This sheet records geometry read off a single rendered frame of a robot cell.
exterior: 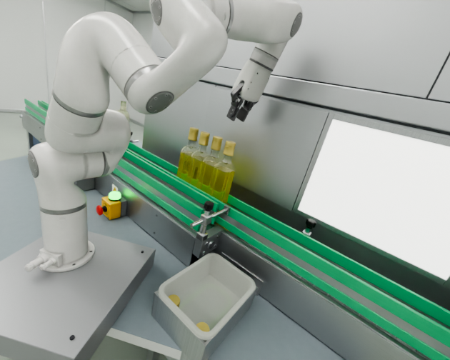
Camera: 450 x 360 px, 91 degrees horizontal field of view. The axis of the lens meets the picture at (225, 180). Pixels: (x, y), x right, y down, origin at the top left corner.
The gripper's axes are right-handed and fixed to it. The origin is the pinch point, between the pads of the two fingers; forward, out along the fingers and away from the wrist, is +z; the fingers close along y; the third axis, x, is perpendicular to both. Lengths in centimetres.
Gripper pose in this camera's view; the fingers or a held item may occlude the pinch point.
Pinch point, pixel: (237, 113)
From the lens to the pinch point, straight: 72.9
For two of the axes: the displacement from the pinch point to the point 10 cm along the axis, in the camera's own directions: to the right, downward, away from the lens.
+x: 6.9, 6.1, -4.0
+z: -4.1, 7.8, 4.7
